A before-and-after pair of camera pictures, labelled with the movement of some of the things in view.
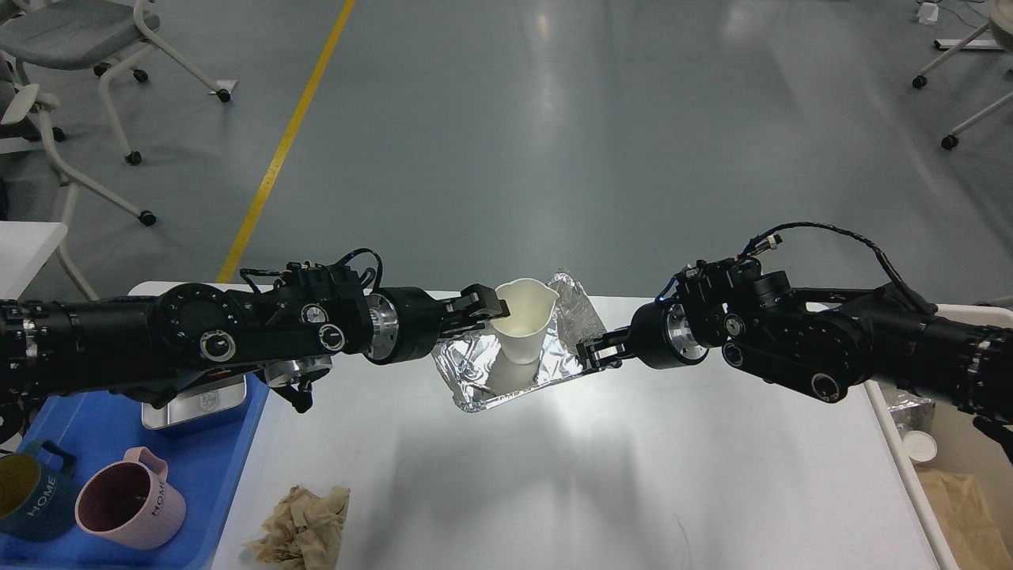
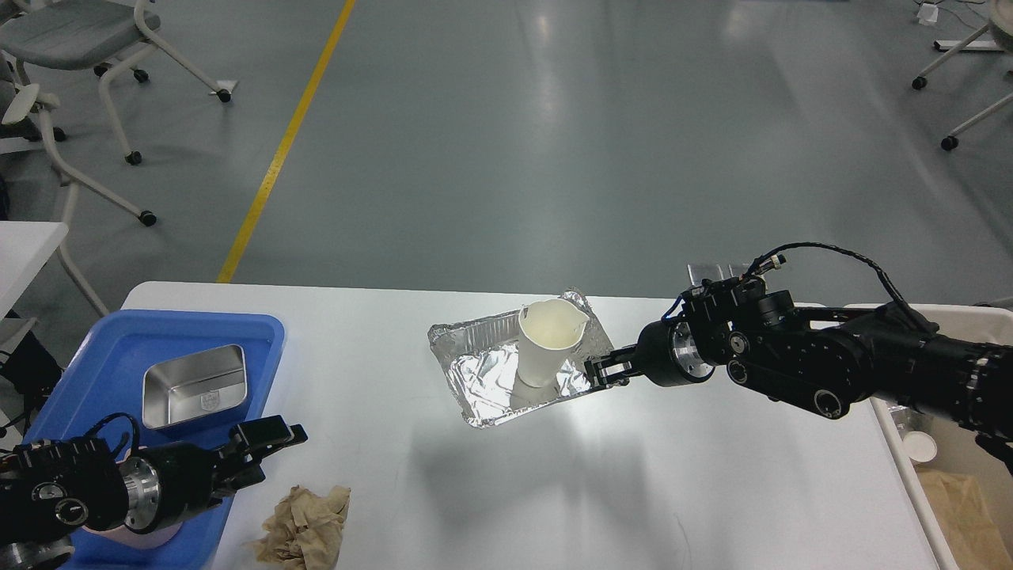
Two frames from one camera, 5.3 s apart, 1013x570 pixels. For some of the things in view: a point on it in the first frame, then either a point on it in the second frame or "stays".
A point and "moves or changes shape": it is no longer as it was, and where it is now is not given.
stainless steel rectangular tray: x=195 y=401 stays
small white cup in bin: x=920 y=446 stays
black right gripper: x=660 y=336 to x=665 y=355
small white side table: x=25 y=248 stays
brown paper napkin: x=305 y=530 stays
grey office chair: x=71 y=35 stays
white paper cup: x=524 y=332 to x=548 y=331
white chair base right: x=1000 y=24 stays
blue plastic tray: x=206 y=461 stays
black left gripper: x=404 y=323 to x=165 y=483
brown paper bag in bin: x=971 y=530 stays
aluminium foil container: x=477 y=376 moves or changes shape
